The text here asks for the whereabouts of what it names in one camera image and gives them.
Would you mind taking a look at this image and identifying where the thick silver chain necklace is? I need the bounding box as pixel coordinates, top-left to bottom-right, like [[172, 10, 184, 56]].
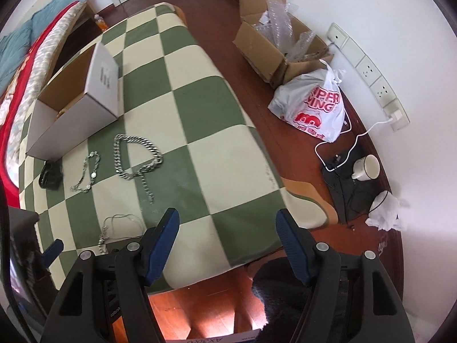
[[113, 133, 164, 205]]

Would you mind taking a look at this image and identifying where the green checkered tablecloth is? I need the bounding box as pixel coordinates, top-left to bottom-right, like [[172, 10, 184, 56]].
[[16, 3, 330, 291]]

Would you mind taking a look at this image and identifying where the beige patterned quilt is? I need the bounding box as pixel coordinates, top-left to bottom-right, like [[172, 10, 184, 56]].
[[0, 6, 87, 172]]

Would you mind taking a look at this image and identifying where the clear bubble wrap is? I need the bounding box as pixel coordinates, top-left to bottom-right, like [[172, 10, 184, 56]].
[[255, 0, 330, 63]]

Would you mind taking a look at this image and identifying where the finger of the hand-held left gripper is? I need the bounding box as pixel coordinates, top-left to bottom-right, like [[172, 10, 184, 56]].
[[41, 239, 65, 269]]

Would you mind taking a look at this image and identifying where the blue blanket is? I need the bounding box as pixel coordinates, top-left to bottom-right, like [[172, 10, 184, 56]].
[[0, 0, 88, 87]]

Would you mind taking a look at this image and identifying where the thin silver pendant necklace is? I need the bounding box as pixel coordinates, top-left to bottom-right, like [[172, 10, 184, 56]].
[[98, 214, 144, 255]]

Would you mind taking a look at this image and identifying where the white labelled box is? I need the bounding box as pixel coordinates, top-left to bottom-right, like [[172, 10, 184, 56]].
[[185, 334, 258, 343]]

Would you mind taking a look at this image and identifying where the thin silver bracelet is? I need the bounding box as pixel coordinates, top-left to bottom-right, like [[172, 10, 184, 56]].
[[69, 151, 101, 194]]

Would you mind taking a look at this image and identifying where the white charger with cable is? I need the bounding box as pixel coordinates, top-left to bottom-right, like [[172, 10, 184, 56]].
[[314, 112, 403, 173]]

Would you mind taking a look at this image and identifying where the white cardboard box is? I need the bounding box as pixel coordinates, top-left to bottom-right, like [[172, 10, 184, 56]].
[[26, 41, 124, 162]]

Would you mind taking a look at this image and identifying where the white mug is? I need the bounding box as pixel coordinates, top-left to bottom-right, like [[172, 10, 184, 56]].
[[350, 154, 381, 181]]

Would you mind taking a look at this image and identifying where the black cloth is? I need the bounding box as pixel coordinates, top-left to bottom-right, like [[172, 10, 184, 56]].
[[320, 151, 387, 223]]

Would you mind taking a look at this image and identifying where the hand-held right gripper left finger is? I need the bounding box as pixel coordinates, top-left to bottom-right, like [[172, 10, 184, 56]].
[[45, 208, 180, 343]]

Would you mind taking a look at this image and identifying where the white power strip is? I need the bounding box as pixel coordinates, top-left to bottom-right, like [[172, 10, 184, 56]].
[[326, 22, 410, 132]]

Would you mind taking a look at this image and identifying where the black small pouch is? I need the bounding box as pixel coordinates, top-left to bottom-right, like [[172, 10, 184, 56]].
[[39, 161, 64, 190]]

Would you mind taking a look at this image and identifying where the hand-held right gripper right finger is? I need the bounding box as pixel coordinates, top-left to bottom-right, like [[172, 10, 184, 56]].
[[276, 209, 417, 343]]

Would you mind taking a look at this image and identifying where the red blanket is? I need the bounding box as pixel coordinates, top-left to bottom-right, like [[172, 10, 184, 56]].
[[0, 1, 88, 202]]

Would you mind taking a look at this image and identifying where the white red-printed plastic bag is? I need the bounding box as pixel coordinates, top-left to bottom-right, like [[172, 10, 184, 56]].
[[268, 59, 347, 144]]

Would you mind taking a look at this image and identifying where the crumpled white plastic bag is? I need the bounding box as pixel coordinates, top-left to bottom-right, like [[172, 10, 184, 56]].
[[364, 190, 412, 232]]

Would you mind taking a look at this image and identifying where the dark fluffy cloth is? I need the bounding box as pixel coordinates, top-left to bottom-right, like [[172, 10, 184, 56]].
[[251, 256, 315, 343]]

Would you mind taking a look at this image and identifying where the beige rug with orange border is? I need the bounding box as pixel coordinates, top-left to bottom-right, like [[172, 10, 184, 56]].
[[281, 176, 339, 228]]

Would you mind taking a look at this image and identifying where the brown cardboard box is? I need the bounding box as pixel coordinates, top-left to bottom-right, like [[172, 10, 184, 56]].
[[233, 0, 335, 90]]

